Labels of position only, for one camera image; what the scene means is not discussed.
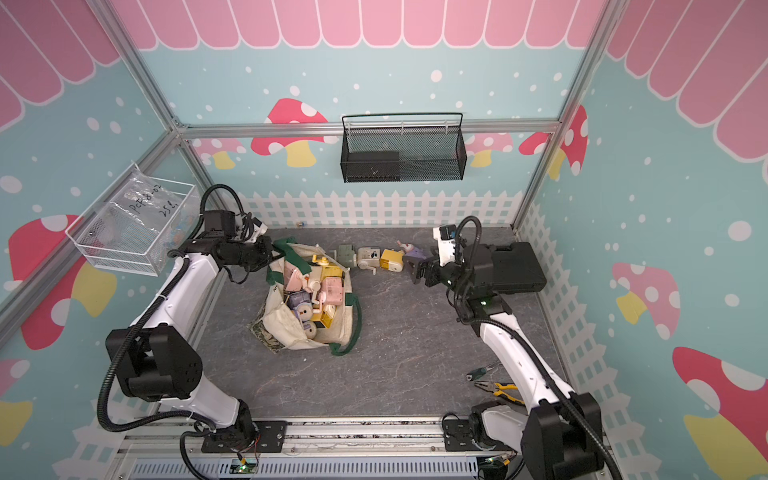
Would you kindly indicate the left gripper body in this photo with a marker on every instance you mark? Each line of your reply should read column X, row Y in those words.
column 251, row 255

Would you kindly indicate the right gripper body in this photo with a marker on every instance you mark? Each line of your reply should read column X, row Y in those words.
column 449, row 275

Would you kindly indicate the purple pencil sharpener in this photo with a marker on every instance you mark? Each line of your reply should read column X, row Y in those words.
column 412, row 255

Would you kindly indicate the cream canvas tote bag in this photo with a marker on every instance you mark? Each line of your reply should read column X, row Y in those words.
column 303, row 267

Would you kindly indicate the pink pencil sharpener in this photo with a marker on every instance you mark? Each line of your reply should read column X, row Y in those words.
column 331, row 292

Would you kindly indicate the beige pencil sharpener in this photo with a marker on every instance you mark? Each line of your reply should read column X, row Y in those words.
column 368, row 258

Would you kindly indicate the green pencil sharpener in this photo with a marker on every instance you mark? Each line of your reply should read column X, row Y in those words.
column 346, row 255

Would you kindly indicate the yellow pencil sharpener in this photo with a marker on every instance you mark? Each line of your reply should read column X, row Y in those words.
column 392, row 260

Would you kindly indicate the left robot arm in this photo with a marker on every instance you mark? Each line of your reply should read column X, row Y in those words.
column 154, row 361

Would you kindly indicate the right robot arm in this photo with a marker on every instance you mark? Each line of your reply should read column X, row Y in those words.
column 554, row 431

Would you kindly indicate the black plastic tool case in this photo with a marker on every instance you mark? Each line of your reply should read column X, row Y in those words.
column 516, row 269

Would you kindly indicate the black box in basket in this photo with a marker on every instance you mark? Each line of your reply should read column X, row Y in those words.
column 371, row 166

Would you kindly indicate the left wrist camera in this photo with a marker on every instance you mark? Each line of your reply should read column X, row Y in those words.
column 252, row 228

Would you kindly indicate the black wire mesh basket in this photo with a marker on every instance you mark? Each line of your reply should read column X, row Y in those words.
column 430, row 144

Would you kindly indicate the clear wall bin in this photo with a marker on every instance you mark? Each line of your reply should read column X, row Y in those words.
column 131, row 227

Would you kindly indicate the yellow handled pliers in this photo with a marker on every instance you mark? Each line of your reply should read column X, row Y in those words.
column 505, row 391

